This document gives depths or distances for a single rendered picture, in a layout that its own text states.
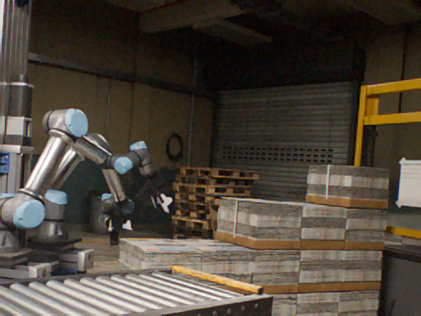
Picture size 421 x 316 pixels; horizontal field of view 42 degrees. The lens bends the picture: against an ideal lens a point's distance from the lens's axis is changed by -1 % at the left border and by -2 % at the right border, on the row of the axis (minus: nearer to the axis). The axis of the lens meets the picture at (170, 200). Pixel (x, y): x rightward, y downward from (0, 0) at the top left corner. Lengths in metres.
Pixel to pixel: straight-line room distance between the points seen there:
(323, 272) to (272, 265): 0.33
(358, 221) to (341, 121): 7.01
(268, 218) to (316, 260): 0.40
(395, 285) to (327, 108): 6.79
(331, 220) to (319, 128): 7.33
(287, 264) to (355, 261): 0.46
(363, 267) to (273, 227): 0.67
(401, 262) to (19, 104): 2.51
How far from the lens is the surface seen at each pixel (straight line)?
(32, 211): 2.14
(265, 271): 2.82
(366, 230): 3.21
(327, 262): 3.05
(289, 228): 2.86
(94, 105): 10.20
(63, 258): 2.69
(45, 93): 9.69
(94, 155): 2.55
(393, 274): 3.81
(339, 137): 10.08
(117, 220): 2.98
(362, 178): 3.16
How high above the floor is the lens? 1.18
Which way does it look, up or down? 3 degrees down
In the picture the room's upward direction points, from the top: 4 degrees clockwise
